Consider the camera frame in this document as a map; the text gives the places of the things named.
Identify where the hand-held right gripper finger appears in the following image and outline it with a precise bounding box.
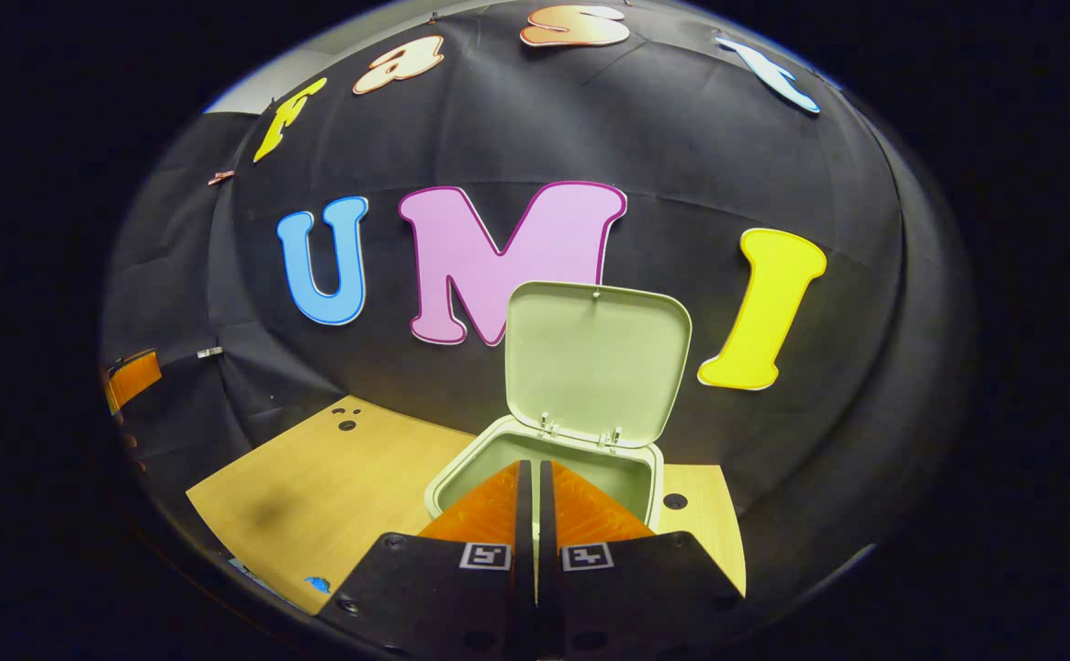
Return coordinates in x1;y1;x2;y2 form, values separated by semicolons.
314;459;536;661
537;459;747;661

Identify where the pale green desktop garbage bin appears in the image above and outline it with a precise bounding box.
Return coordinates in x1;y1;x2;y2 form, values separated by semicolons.
424;280;693;541

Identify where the wooden desktop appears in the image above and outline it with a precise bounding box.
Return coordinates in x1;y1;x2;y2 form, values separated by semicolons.
186;395;747;616

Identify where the black backdrop cloth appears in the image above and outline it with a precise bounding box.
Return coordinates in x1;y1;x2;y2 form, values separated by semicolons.
98;0;976;588

